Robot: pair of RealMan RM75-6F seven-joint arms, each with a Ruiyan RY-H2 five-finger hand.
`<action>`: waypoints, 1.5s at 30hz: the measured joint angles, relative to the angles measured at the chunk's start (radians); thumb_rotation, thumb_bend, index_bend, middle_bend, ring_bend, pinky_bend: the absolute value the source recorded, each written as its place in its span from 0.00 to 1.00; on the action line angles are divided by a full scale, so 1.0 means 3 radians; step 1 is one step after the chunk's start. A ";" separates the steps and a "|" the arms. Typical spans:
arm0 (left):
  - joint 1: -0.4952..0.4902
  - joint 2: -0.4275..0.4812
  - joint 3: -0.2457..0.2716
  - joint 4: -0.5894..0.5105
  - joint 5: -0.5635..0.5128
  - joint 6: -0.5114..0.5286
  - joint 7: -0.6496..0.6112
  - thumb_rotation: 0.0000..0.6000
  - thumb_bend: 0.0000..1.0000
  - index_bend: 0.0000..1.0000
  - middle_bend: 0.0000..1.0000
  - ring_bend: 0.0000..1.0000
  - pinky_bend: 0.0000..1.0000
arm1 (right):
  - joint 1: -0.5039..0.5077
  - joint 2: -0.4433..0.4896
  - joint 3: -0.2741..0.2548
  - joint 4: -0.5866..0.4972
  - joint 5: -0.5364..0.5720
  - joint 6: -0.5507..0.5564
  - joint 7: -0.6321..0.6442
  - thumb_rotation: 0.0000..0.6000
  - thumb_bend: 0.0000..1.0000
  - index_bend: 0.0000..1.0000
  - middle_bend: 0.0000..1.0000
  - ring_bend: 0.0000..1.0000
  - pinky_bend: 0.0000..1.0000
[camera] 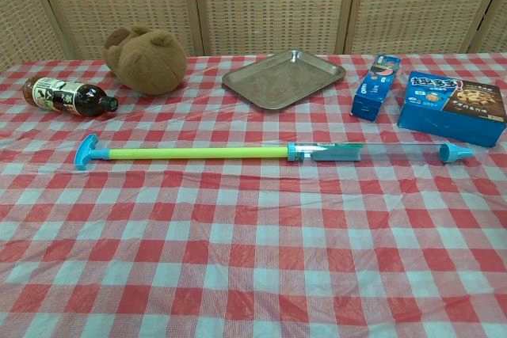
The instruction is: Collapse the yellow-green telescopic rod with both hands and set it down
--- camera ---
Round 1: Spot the yellow blue water pump toy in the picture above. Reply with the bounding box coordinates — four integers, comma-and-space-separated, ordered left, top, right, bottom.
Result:
74, 134, 475, 168

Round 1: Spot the steel rectangular tray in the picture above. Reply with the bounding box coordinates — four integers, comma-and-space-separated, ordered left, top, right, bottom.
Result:
220, 49, 347, 112

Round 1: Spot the red white checkered tablecloth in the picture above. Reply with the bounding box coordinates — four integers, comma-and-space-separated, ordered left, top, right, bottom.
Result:
0, 52, 507, 338

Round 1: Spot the slim blue Oreo box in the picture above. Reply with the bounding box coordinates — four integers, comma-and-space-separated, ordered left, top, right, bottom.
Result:
349, 54, 402, 122

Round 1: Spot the brown plush bear toy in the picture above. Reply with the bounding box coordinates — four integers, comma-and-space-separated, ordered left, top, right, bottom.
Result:
103, 24, 188, 97

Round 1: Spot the wide blue cookie box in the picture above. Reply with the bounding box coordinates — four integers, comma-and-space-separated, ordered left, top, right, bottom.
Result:
397, 70, 507, 148

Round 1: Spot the dark tea bottle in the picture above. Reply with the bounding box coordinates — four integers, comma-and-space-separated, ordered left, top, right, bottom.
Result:
22, 75, 120, 118

